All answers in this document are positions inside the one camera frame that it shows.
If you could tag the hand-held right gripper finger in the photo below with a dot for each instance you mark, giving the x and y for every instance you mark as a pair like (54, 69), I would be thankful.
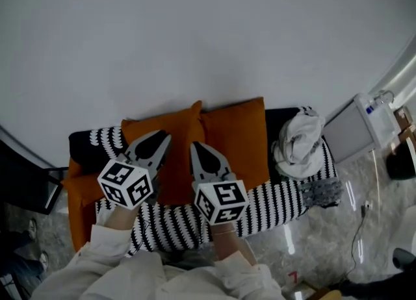
(222, 169)
(197, 169)

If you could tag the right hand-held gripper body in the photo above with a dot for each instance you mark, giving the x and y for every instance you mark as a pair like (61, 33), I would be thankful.
(224, 201)

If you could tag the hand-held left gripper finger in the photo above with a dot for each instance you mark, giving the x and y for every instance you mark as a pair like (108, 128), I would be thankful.
(143, 144)
(162, 159)

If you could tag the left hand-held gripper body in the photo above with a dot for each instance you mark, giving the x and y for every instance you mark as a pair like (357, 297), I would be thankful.
(125, 185)

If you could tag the person's right forearm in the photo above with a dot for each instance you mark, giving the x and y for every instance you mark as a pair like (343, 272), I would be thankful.
(227, 243)

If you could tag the person's left forearm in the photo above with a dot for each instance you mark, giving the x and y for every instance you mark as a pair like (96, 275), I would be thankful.
(122, 219)

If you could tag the dark sofa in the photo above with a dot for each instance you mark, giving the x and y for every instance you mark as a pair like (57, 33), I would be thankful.
(266, 207)

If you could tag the orange sofa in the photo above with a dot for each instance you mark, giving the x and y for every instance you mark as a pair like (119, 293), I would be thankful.
(76, 227)

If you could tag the person's grey trousers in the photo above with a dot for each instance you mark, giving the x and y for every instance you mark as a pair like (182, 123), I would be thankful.
(185, 259)

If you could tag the white crumpled garment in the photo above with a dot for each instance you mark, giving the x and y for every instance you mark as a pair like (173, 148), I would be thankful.
(299, 146)

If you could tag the person's white shirt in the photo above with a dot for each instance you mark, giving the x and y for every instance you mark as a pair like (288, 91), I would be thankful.
(97, 276)

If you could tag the grey knitted cloth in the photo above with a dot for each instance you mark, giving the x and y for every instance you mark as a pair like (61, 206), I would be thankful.
(321, 193)

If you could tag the white washbasin cabinet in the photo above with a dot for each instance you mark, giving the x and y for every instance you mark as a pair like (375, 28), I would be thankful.
(351, 133)

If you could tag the blue capped bottle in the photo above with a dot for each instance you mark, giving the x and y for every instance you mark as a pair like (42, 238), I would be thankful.
(369, 109)

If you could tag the chrome faucet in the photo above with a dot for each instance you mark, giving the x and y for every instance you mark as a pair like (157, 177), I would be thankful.
(385, 95)

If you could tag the black trash bin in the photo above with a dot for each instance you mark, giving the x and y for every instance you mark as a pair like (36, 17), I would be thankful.
(401, 162)

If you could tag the cardboard box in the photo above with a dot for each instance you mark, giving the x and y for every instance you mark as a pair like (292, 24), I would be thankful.
(404, 120)

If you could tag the white framed glass partition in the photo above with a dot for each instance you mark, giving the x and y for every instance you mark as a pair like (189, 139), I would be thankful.
(399, 74)

